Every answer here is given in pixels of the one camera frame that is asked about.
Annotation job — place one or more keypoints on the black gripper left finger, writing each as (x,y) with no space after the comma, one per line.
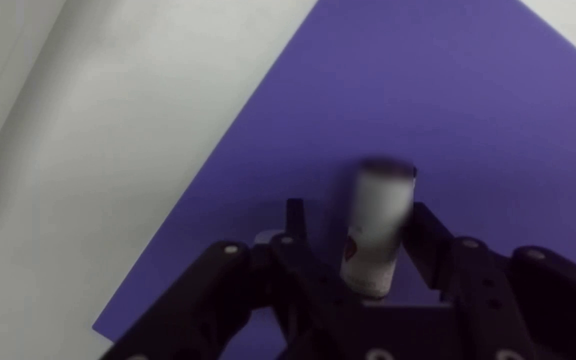
(254,300)

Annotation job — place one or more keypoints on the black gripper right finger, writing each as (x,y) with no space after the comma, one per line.
(528,306)

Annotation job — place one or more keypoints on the white bottle with black cap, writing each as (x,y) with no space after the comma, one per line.
(376,226)

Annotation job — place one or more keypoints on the purple mat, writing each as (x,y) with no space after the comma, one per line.
(435,100)

